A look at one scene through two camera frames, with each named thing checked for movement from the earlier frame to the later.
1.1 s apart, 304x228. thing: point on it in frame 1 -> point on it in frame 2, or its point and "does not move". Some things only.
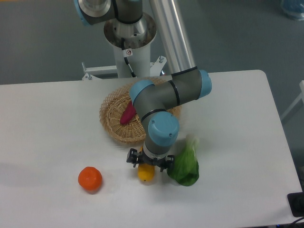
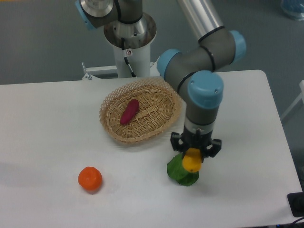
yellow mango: (146, 171) -> (192, 160)
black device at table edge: (296, 200) does not move
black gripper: (166, 162) -> (196, 140)
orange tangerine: (90, 178) does not move
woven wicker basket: (133, 131) does not move
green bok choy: (186, 169) does not move
